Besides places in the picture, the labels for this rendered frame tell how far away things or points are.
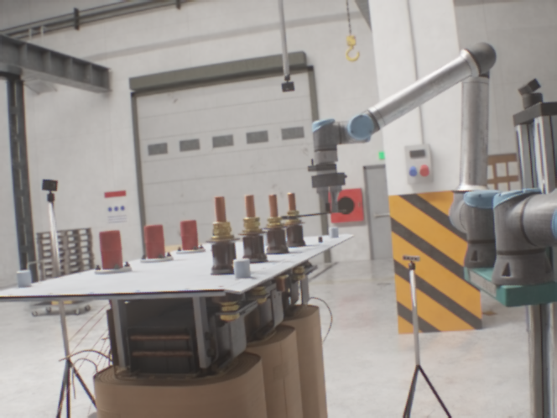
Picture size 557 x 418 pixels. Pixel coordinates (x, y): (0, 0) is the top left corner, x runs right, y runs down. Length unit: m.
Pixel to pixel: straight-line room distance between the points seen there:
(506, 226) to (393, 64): 5.36
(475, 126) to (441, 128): 4.48
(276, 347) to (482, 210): 0.88
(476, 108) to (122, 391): 1.66
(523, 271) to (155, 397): 1.09
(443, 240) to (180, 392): 5.53
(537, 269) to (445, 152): 5.17
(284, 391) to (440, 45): 5.44
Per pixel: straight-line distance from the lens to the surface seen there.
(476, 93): 2.65
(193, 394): 1.81
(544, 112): 2.15
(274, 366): 2.25
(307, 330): 2.68
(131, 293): 1.56
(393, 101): 2.45
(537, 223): 1.89
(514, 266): 1.98
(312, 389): 2.74
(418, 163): 6.99
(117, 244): 2.13
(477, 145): 2.63
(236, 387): 1.84
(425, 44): 7.25
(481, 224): 2.43
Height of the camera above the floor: 1.54
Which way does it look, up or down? 1 degrees down
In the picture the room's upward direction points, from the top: 5 degrees counter-clockwise
